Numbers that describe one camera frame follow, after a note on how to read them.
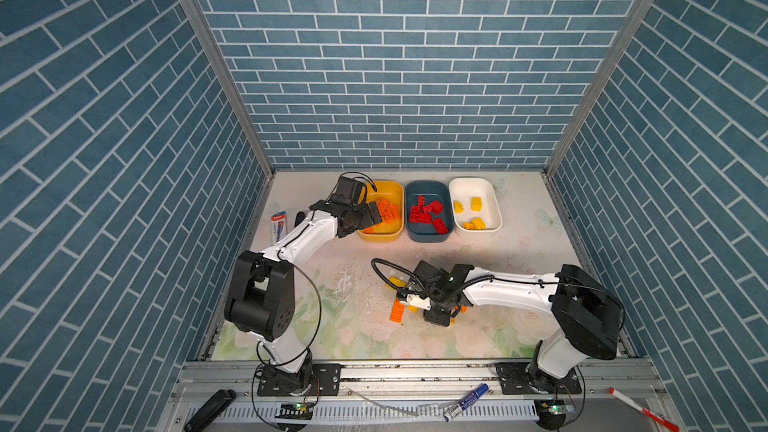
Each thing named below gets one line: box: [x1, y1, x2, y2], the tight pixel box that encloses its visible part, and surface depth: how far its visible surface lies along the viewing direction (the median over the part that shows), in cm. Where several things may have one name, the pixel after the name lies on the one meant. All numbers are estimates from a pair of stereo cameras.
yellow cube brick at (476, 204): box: [471, 197, 482, 212], surface depth 111 cm
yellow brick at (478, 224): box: [471, 217, 487, 230], surface depth 103 cm
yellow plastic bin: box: [357, 181, 404, 240], surface depth 107 cm
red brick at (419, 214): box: [409, 205, 432, 224], surface depth 107 cm
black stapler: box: [184, 389, 237, 432], surface depth 69 cm
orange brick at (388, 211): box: [378, 198, 399, 224], surface depth 107 cm
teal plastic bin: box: [405, 180, 454, 243], surface depth 106 cm
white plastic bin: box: [449, 177, 503, 233], surface depth 112 cm
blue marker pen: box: [443, 383, 489, 423], surface depth 71 cm
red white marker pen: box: [609, 387, 680, 432], surface depth 70 cm
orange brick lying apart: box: [389, 298, 405, 324], surface depth 86 cm
